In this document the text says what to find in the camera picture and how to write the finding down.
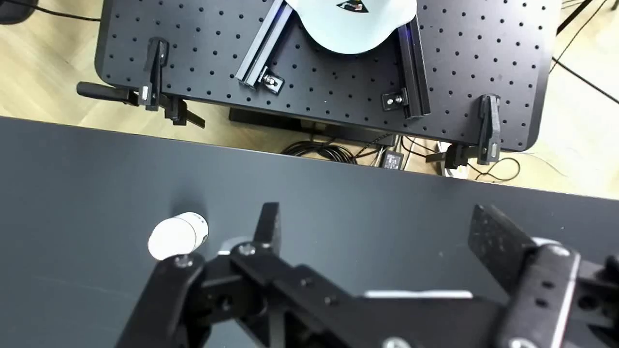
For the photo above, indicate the black table clamp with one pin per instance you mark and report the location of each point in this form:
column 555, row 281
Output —
column 489, row 146
column 150, row 94

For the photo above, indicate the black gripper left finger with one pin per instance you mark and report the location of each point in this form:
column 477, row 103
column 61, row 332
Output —
column 187, row 295

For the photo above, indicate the right black table clamp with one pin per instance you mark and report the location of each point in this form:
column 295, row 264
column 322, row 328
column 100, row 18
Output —
column 489, row 146

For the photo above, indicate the black power adapter with cables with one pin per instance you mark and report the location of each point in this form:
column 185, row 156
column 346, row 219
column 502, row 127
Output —
column 398, row 156

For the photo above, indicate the white vial with label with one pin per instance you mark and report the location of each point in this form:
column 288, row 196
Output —
column 179, row 235

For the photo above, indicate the black perforated breadboard table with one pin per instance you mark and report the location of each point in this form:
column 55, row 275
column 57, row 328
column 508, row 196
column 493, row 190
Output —
column 471, row 49

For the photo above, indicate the right aluminium extrusion rail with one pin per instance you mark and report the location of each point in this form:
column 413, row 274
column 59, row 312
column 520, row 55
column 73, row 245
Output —
column 413, row 96

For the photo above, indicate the left aluminium extrusion rail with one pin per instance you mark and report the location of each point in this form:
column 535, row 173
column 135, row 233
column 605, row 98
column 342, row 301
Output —
column 255, row 71

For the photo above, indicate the left black table clamp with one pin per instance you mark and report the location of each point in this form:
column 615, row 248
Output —
column 150, row 94

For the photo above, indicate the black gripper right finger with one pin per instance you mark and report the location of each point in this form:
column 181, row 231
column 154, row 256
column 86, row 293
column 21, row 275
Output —
column 549, row 285

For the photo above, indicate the aluminium extrusion rail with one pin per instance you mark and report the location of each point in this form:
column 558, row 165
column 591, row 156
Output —
column 413, row 96
column 255, row 71

